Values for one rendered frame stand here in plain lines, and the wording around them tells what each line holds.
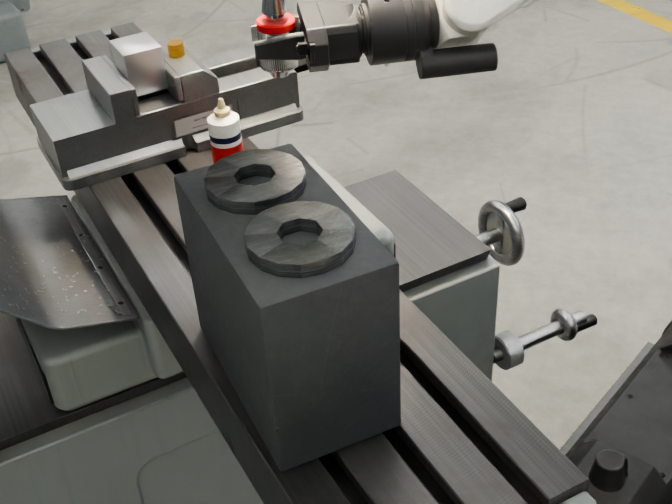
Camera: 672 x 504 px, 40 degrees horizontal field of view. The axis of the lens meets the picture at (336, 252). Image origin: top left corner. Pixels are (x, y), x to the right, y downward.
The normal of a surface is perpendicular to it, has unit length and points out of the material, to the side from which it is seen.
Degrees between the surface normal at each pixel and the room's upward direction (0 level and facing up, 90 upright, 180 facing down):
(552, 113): 0
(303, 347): 90
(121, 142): 90
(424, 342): 0
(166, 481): 90
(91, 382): 90
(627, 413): 0
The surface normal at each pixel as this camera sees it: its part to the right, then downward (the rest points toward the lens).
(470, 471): -0.05, -0.80
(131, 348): 0.48, 0.50
